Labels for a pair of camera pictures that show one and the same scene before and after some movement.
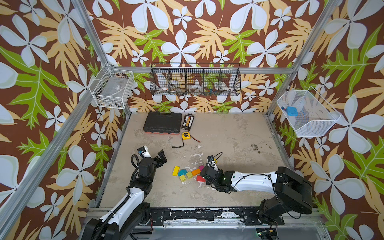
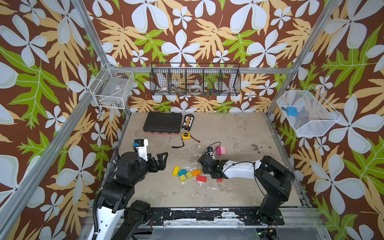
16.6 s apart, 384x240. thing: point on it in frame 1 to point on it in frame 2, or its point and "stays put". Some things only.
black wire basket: (177, 79) stays put
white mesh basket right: (306, 113) stays put
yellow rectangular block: (175, 171) stays put
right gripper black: (208, 173) to (208, 164)
